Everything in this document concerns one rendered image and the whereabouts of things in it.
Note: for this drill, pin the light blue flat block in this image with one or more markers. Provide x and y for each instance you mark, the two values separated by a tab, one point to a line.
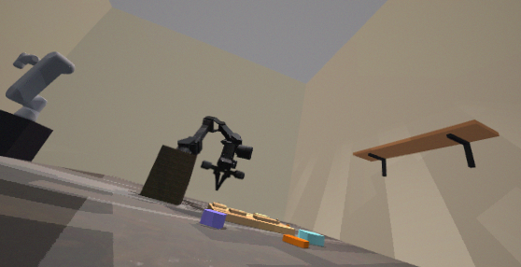
312	238

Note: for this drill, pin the purple block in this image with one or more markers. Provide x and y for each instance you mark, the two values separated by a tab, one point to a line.
213	218

